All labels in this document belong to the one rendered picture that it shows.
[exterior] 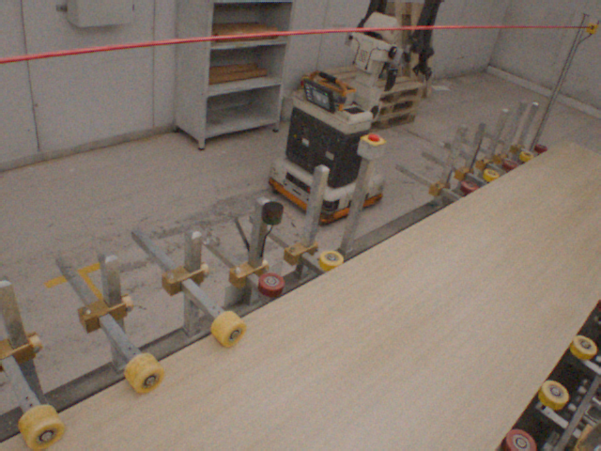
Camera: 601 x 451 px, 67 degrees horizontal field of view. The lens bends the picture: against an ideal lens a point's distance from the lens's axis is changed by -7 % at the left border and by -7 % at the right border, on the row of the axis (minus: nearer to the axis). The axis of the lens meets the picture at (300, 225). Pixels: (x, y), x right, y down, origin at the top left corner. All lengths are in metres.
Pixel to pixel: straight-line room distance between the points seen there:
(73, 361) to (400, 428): 1.68
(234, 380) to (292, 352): 0.18
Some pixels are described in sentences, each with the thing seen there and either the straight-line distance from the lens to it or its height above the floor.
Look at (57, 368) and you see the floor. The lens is 2.48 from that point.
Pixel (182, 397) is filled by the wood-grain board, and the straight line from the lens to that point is 1.21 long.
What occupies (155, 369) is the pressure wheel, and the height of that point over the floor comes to 0.97.
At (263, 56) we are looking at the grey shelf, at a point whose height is 0.65.
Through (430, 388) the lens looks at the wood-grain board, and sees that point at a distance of 1.36.
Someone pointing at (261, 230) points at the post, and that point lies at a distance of 1.51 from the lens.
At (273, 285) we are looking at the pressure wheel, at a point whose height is 0.91.
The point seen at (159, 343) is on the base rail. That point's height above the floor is 0.70.
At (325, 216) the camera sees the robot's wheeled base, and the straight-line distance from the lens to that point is 3.32.
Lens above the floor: 1.89
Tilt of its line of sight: 34 degrees down
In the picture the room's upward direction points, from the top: 11 degrees clockwise
